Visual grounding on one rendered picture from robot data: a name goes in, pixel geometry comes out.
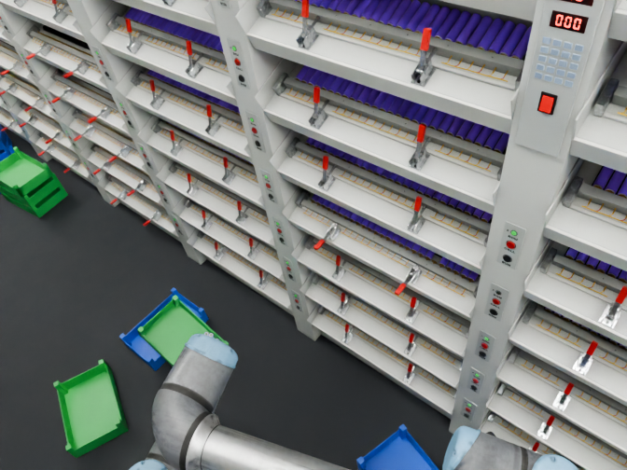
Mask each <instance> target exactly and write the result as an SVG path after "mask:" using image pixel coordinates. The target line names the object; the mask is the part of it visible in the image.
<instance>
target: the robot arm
mask: <svg viewBox="0 0 627 470"><path fill-rule="evenodd" d="M237 361H238V355H237V353H236V352H235V351H234V350H233V349H232V348H231V347H230V346H228V345H227V344H225V343H224V342H222V341H220V340H218V339H215V338H212V337H210V336H206V335H203V334H195V335H192V336H191V337H190V339H189V340H188V342H187V343H185V347H184V349H183V351H182V352H181V353H180V355H179V356H178V358H177V360H176V362H175V363H174V366H173V367H172V369H171V371H170V372H169V374H168V376H167V378H166V379H165V381H164V383H163V384H162V385H161V387H160V389H159V390H158V392H157V394H156V396H155V399H154V402H153V406H152V418H151V422H152V429H153V434H154V436H155V439H156V441H155V443H154V445H153V446H152V448H151V450H150V452H149V453H148V455H147V456H146V459H145V460H144V461H141V462H139V463H136V464H135V465H134V466H132V467H131V468H130V469H129V470H349V469H347V468H344V467H341V466H338V465H336V464H333V463H328V462H325V461H323V460H320V459H317V458H315V457H312V456H309V455H306V454H303V453H300V452H298V451H295V450H293V449H288V448H285V447H282V446H279V445H277V444H274V443H272V442H269V441H266V440H263V439H260V438H257V437H254V436H252V435H248V434H245V433H242V432H239V431H236V430H233V429H230V428H229V427H226V426H223V425H221V424H220V421H219V418H218V417H217V415H216V414H215V413H214V412H215V410H216V406H217V403H218V400H219V398H220V397H221V395H222V394H223V392H224V390H225V387H226V385H227V382H228V380H229V378H230V375H231V373H232V371H233V369H234V368H235V367H236V363H237ZM442 470H578V469H577V468H576V467H575V466H574V465H573V464H572V463H571V462H570V461H569V460H567V459H566V458H564V457H562V456H559V455H556V454H546V455H543V454H540V453H537V452H535V451H532V450H529V449H526V448H523V447H521V446H518V445H516V444H513V443H510V442H508V441H506V440H503V439H501V438H498V437H496V436H495V434H494V433H493V432H487V433H484V432H482V431H481V430H476V429H473V428H470V427H467V426H461V427H459V428H458V429H457V430H456V431H455V432H454V434H453V437H452V439H451V441H450V443H449V446H448V448H447V450H446V454H445V457H444V463H443V466H442Z"/></svg>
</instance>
